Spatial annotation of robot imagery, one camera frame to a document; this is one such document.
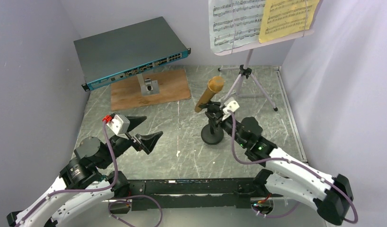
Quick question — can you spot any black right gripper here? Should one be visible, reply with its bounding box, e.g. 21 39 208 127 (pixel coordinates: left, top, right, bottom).
206 107 248 148

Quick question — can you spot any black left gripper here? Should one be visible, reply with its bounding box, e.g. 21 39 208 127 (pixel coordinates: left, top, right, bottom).
98 115 163 168

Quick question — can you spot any black microphone stand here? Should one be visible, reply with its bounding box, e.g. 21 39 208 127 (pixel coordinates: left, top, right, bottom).
200 101 224 145

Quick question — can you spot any gold microphone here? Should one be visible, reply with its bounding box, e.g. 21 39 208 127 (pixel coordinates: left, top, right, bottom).
194 76 225 113

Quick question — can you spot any lilac music stand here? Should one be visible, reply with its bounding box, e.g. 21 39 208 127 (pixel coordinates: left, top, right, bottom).
216 29 314 111

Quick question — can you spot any white sheet music page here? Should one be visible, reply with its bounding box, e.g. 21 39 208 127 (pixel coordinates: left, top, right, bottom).
208 0 266 53

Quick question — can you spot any yellow paper sheet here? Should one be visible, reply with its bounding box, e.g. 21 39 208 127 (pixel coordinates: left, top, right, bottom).
259 0 320 43

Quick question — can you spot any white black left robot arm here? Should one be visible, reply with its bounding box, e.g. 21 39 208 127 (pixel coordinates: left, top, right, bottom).
7 113 163 227

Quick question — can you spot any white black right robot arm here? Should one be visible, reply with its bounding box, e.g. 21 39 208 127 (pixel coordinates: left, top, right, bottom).
205 110 359 226

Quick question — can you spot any wooden base board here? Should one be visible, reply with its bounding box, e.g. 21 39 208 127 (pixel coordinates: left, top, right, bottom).
111 69 191 111

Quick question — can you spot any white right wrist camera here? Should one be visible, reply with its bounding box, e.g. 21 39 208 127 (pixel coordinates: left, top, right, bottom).
221 97 240 121

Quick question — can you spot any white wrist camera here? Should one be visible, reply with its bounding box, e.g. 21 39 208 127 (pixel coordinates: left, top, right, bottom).
102 113 130 136
221 97 240 121

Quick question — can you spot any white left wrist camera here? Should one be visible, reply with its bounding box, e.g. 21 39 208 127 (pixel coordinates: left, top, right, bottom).
102 113 130 136

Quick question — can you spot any silver metal bracket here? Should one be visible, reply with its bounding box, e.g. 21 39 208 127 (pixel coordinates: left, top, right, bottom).
137 74 160 96

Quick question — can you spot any black mounting rail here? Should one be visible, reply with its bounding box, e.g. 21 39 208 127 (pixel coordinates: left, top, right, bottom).
113 177 271 211

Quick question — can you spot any grey teal network switch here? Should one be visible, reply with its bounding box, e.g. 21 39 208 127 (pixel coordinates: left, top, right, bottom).
74 17 191 91

